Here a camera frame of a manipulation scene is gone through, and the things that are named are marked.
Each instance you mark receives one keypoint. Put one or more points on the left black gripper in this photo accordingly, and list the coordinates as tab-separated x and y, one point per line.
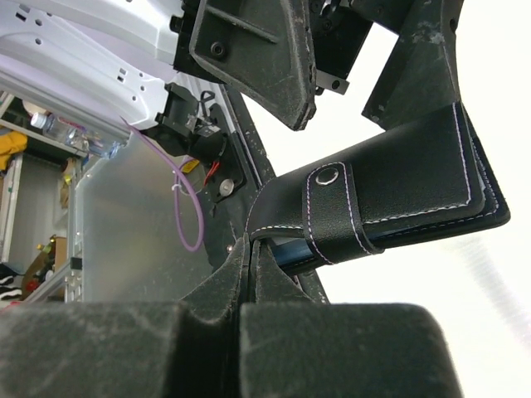
265	50

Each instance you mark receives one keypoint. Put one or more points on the black leather card holder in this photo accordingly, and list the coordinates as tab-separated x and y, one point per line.
425	180

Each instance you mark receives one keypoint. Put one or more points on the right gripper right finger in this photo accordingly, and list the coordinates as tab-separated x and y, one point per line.
292	346

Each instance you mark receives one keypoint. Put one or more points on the plastic water bottle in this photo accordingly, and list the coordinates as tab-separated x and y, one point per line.
76	136

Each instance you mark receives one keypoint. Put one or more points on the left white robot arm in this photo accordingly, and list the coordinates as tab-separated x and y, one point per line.
50	36

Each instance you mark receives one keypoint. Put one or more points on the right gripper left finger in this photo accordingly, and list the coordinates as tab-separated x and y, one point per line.
186	348

